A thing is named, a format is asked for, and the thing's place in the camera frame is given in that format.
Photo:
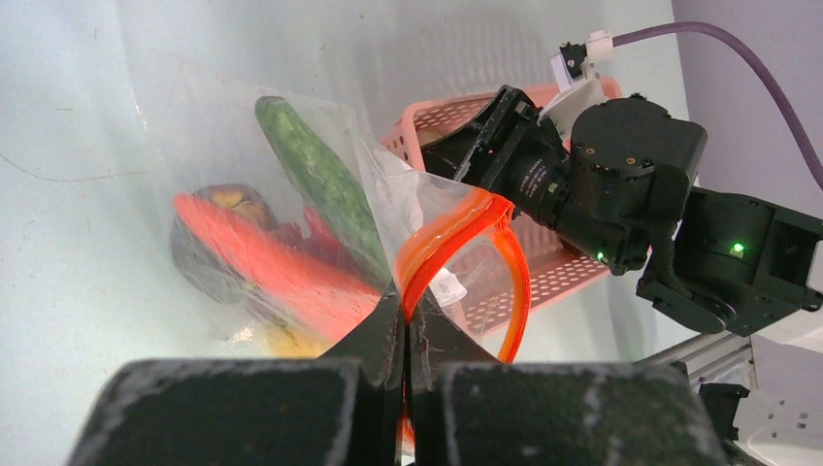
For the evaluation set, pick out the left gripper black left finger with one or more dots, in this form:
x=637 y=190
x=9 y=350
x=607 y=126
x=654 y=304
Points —
x=342 y=408

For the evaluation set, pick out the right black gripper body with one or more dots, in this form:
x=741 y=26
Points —
x=615 y=192

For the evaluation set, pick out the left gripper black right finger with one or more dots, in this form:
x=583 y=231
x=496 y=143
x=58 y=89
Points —
x=467 y=408

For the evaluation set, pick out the yellow mango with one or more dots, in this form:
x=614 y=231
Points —
x=286 y=341

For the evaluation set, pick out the orange carrot green top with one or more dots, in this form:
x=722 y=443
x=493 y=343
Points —
x=314 y=294

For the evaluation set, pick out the pink plastic basket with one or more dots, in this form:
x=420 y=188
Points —
x=556 y=270

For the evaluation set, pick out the red chili pepper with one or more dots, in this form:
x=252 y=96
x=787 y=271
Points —
x=321 y=242

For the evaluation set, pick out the clear zip bag orange zipper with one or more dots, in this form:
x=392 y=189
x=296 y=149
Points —
x=201 y=128

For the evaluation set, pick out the green cucumber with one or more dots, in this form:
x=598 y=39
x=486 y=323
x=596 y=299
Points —
x=324 y=182

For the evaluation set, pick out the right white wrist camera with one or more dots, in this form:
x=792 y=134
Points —
x=579 y=85

